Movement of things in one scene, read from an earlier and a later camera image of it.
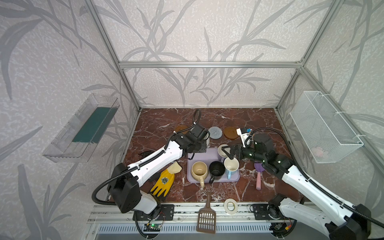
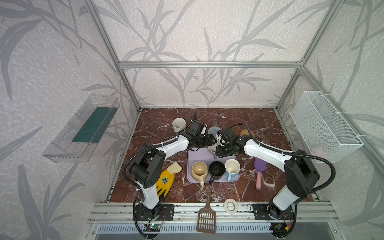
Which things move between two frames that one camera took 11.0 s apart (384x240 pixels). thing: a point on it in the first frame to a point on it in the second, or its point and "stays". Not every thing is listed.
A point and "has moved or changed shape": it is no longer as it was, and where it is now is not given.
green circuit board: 152,227 stays
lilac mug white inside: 220,152 has moved or changed shape
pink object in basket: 317,151 stays
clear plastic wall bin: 77,139 stays
